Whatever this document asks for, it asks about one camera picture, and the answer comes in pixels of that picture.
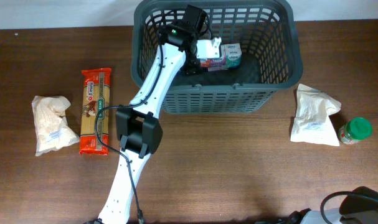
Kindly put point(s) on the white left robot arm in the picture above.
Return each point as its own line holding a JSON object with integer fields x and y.
{"x": 137, "y": 124}

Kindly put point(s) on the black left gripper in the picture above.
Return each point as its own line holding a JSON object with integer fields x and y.
{"x": 192, "y": 66}

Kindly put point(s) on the tissue pocket pack bundle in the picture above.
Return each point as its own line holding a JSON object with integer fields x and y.
{"x": 230, "y": 59}

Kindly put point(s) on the grey plastic lattice basket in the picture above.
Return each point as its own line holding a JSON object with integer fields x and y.
{"x": 268, "y": 38}

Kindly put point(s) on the green lid glass jar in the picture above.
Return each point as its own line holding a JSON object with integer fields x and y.
{"x": 355, "y": 131}

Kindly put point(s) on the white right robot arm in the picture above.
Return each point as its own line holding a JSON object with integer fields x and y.
{"x": 360, "y": 206}

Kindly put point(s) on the beige powder bag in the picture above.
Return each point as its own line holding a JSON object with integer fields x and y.
{"x": 312, "y": 123}

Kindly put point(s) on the beige grain bag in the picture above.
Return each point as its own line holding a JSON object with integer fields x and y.
{"x": 51, "y": 126}

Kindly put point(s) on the orange spaghetti packet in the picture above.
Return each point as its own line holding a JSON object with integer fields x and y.
{"x": 96, "y": 96}

